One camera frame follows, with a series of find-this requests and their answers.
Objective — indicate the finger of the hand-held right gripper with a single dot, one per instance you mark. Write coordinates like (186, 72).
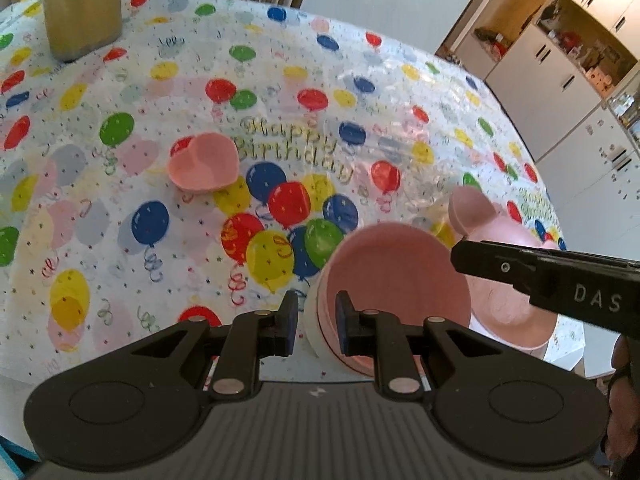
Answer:
(490, 265)

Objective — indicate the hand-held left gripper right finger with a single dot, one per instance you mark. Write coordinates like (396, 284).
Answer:
(343, 321)

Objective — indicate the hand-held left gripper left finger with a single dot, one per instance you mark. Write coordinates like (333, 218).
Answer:
(290, 321)

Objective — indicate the cream round bowl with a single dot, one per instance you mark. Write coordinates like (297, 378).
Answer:
(312, 320)

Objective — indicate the pink plate with ears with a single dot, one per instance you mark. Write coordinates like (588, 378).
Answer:
(505, 310)

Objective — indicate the pink round bowl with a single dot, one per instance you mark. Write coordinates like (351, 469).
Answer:
(400, 280)

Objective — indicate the person's right hand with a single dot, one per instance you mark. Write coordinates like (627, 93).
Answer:
(624, 400)

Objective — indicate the pink heart-shaped bowl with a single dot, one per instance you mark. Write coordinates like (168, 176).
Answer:
(202, 165)

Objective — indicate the balloon print tablecloth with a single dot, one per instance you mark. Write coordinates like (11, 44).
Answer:
(150, 110)

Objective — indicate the gold jug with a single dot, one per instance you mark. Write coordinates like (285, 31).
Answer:
(82, 10)

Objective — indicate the white and wood wall cabinet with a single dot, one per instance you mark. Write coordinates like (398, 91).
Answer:
(550, 85)

